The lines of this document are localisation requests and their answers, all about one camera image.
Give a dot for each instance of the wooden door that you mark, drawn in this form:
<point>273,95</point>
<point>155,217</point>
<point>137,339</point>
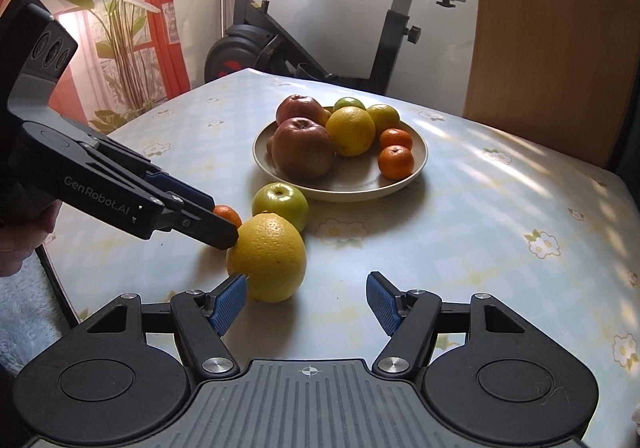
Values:
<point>540,42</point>

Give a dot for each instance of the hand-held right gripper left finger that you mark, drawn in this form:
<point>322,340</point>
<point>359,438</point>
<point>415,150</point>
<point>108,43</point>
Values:
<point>227,305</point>

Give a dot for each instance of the black exercise bike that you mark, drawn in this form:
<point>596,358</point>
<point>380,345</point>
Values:
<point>280,42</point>

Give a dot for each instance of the large red apple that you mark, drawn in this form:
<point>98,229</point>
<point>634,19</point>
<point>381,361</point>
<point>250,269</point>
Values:
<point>302,150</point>

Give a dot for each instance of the beige round plate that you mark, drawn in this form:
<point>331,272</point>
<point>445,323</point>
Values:
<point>360,185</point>

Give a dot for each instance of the printed plant curtain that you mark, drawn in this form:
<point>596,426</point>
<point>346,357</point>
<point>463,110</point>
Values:
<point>115,27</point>

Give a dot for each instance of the small green fruit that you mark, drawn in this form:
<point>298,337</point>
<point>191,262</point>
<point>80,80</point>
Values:
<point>349,102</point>

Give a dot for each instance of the white fluffy towel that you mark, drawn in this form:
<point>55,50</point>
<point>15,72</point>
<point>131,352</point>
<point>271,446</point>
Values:
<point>25,313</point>

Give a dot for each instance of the green apple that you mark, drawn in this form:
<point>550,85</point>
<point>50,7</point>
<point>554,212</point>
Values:
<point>280,205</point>

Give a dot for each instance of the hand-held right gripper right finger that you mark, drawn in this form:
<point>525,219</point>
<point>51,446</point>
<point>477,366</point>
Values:
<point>382,303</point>

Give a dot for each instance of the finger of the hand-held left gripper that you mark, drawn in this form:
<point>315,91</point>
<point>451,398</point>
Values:
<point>210,230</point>
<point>187,193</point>

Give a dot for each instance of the large yellow orange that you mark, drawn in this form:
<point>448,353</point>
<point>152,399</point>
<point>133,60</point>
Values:
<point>267,260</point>

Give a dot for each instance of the person's left hand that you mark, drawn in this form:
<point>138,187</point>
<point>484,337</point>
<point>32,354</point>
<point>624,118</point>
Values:
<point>25,243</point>

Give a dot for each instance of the yellow-green citrus fruit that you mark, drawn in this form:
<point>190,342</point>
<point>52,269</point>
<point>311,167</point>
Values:
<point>385,116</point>

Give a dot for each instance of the small orange tangerine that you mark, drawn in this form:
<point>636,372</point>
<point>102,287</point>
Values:
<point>396,162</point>
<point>396,137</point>
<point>228,215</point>

